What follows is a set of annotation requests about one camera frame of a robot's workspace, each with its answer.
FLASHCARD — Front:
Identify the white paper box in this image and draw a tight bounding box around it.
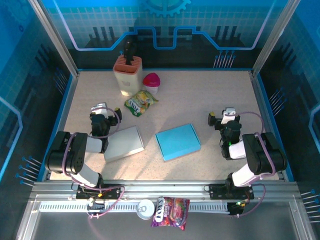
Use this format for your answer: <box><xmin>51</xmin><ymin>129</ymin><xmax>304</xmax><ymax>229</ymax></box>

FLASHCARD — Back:
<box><xmin>103</xmin><ymin>125</ymin><xmax>145</xmax><ymax>163</ymax></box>

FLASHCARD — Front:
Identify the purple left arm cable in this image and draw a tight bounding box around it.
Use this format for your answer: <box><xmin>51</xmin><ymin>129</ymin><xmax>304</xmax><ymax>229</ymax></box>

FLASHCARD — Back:
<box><xmin>62</xmin><ymin>106</ymin><xmax>126</xmax><ymax>220</ymax></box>

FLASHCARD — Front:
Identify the blue paper box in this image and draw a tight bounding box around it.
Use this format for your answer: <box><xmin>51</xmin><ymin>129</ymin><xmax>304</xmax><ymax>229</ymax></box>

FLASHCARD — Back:
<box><xmin>154</xmin><ymin>123</ymin><xmax>202</xmax><ymax>162</ymax></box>

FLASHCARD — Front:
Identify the purple Fox's berries candy bag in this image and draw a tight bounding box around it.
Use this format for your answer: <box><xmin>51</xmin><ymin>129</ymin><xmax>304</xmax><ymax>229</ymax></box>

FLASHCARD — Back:
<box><xmin>150</xmin><ymin>196</ymin><xmax>191</xmax><ymax>231</ymax></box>

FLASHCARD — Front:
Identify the beige knife block orange top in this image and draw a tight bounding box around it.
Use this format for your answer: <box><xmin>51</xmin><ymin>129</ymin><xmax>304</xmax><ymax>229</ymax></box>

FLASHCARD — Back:
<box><xmin>112</xmin><ymin>55</ymin><xmax>144</xmax><ymax>97</ymax></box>

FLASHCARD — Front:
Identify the green Fox's candy bag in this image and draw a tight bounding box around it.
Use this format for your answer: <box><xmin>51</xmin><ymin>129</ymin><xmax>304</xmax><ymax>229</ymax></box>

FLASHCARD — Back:
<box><xmin>124</xmin><ymin>89</ymin><xmax>159</xmax><ymax>118</ymax></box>

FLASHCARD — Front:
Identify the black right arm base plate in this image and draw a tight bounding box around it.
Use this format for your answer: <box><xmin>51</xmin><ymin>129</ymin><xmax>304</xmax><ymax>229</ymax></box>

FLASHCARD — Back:
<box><xmin>208</xmin><ymin>183</ymin><xmax>255</xmax><ymax>201</ymax></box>

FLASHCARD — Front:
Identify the aluminium mounting rail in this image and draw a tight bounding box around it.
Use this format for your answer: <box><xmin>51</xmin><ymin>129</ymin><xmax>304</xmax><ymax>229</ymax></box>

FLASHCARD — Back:
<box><xmin>29</xmin><ymin>178</ymin><xmax>301</xmax><ymax>202</ymax></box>

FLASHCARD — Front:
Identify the silver tin can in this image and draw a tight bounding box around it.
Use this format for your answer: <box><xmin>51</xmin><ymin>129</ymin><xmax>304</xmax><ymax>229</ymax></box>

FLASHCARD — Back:
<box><xmin>136</xmin><ymin>198</ymin><xmax>156</xmax><ymax>221</ymax></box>

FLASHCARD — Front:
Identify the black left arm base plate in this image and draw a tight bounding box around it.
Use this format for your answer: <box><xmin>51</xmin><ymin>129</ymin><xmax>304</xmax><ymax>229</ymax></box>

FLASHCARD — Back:
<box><xmin>76</xmin><ymin>183</ymin><xmax>122</xmax><ymax>201</ymax></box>

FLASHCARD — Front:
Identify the white slotted cable duct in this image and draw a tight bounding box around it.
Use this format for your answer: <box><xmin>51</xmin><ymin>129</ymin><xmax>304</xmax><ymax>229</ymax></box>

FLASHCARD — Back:
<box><xmin>38</xmin><ymin>201</ymin><xmax>231</xmax><ymax>215</ymax></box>

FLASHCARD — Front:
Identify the white jar pink lid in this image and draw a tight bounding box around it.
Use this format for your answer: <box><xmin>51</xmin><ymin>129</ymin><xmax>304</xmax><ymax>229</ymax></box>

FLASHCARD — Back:
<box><xmin>142</xmin><ymin>72</ymin><xmax>161</xmax><ymax>95</ymax></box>

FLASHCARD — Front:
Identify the black handled kitchen knife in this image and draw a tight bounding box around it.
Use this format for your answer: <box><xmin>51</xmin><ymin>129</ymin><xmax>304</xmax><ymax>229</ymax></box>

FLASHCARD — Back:
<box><xmin>123</xmin><ymin>38</ymin><xmax>136</xmax><ymax>57</ymax></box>
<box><xmin>125</xmin><ymin>47</ymin><xmax>137</xmax><ymax>66</ymax></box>

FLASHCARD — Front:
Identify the aluminium frame post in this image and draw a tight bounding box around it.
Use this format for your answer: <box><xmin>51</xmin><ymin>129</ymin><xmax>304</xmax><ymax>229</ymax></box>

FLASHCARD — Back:
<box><xmin>250</xmin><ymin>0</ymin><xmax>302</xmax><ymax>79</ymax></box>
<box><xmin>27</xmin><ymin>0</ymin><xmax>80</xmax><ymax>79</ymax></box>

